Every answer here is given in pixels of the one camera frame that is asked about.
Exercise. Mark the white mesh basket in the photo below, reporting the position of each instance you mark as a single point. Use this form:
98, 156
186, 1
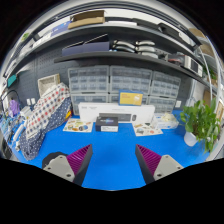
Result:
46, 85

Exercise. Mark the green plant in white pot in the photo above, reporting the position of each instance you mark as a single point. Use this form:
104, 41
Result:
200, 121

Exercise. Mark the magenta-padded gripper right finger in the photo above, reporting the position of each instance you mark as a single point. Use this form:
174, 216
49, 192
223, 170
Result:
166, 166

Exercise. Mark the colourful sticker sheet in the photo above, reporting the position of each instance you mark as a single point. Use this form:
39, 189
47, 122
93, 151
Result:
78, 126
146, 129

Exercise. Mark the white cloth with coloured dots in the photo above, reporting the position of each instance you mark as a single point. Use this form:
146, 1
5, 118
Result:
45, 111

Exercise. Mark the small black box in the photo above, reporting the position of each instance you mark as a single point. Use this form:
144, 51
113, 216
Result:
106, 125

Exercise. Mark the long white keyboard box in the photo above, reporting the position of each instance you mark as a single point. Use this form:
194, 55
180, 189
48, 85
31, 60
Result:
90, 111

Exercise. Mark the yellow card box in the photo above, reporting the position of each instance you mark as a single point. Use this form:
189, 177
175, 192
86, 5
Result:
131, 98

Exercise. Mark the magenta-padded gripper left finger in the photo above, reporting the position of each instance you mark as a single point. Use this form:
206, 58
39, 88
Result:
61, 166

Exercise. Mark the black round mouse pad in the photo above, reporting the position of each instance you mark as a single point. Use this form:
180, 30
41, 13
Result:
50, 156

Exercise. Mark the grey plastic drawer cabinet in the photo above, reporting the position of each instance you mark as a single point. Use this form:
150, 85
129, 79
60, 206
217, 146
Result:
114, 98
130, 80
88, 79
88, 100
166, 86
164, 105

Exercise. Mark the navy cloth with white dots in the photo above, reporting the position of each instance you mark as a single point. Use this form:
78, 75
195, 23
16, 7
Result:
31, 146

